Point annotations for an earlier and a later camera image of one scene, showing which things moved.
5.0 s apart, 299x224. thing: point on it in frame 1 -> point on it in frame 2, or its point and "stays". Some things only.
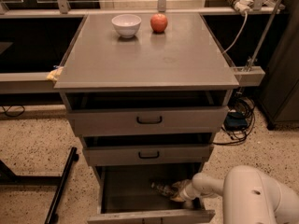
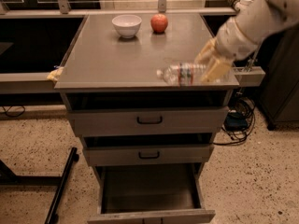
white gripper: x=187 y=191 -> x=234 y=41
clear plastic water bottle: x=163 y=189 -> x=182 y=74
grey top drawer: x=148 y=121 stays
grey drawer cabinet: x=146 y=93 stays
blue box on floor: x=235 y=120 stays
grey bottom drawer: x=124 y=195 stays
